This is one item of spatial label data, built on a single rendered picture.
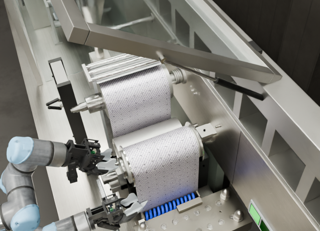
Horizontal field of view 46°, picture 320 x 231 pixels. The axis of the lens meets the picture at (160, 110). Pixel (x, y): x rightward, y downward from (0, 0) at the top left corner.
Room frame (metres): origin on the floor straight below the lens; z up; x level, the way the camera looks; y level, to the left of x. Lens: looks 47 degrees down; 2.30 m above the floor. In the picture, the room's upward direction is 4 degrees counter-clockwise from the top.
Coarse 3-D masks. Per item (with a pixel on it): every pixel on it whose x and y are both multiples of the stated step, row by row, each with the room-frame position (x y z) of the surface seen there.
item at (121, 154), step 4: (192, 132) 0.82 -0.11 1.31; (196, 136) 0.81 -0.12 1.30; (196, 140) 0.79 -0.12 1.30; (120, 152) 0.76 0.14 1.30; (200, 152) 0.77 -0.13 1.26; (120, 156) 0.77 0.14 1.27; (124, 156) 0.74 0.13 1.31; (124, 160) 0.73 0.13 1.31; (124, 164) 0.72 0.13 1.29; (128, 168) 0.70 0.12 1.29; (128, 172) 0.69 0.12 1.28; (128, 176) 0.70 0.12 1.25; (128, 180) 0.71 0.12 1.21
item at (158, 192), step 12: (192, 168) 0.75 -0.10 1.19; (156, 180) 0.71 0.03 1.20; (168, 180) 0.72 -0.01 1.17; (180, 180) 0.74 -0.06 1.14; (192, 180) 0.76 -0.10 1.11; (144, 192) 0.69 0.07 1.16; (156, 192) 0.71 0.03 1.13; (168, 192) 0.72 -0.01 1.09; (180, 192) 0.74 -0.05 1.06; (156, 204) 0.71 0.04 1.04
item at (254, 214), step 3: (252, 207) 0.58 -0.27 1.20; (252, 210) 0.58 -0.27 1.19; (255, 210) 0.57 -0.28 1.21; (252, 213) 0.57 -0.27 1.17; (255, 213) 0.56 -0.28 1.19; (252, 216) 0.57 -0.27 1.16; (255, 216) 0.56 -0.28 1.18; (258, 216) 0.55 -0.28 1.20; (255, 219) 0.56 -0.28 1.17; (258, 219) 0.55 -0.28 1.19; (258, 222) 0.54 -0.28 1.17
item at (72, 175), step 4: (68, 164) 0.68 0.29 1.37; (72, 164) 0.69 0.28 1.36; (68, 168) 0.68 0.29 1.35; (72, 168) 0.68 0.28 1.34; (68, 172) 0.69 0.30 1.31; (72, 172) 0.68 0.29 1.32; (76, 172) 0.69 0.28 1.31; (68, 176) 0.69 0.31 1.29; (72, 176) 0.68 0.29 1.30; (76, 176) 0.69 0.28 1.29; (68, 180) 0.69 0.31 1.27; (72, 180) 0.68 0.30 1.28; (76, 180) 0.69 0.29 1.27
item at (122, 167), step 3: (117, 159) 0.77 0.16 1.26; (120, 159) 0.75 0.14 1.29; (120, 162) 0.73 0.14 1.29; (123, 162) 0.73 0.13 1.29; (120, 165) 0.73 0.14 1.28; (123, 165) 0.72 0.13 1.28; (120, 168) 0.74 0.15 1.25; (123, 168) 0.71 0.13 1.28; (123, 171) 0.71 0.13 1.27; (126, 171) 0.71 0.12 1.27; (123, 174) 0.71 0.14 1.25; (126, 174) 0.70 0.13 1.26; (126, 177) 0.70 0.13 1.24
